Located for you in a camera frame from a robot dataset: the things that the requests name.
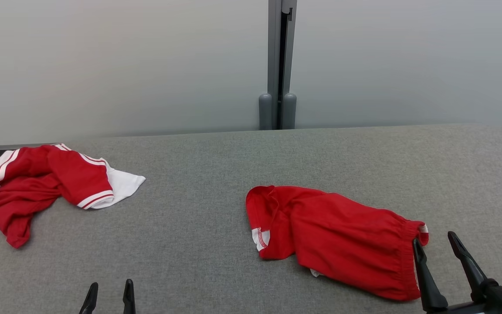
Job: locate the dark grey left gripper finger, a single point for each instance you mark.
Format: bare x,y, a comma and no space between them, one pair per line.
129,301
89,303

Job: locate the grey partition bottom rail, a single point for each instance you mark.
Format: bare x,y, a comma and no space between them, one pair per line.
11,147

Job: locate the grey partition post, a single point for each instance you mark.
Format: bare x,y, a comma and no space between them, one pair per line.
273,52

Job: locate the red shorts with white trim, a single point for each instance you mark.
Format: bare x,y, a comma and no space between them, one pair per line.
342,235

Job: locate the red and white jersey shirt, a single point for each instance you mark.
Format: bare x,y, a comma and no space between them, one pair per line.
72,174

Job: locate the grey cylindrical post foot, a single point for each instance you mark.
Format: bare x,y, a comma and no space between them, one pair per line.
265,111
289,111

